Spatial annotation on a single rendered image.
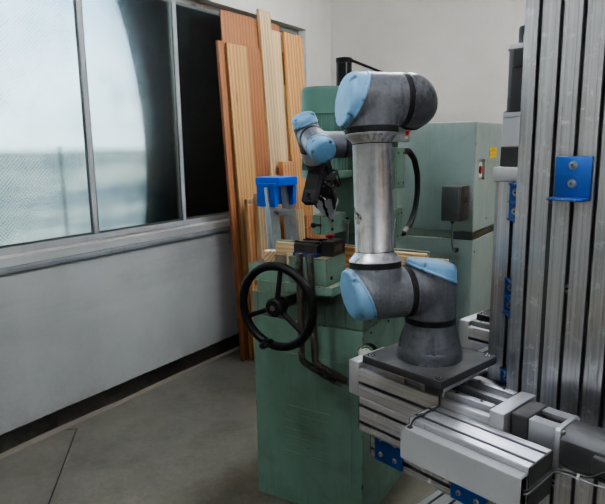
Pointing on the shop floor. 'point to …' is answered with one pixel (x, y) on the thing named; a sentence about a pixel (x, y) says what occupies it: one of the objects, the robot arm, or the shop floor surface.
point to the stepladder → (266, 191)
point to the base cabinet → (316, 419)
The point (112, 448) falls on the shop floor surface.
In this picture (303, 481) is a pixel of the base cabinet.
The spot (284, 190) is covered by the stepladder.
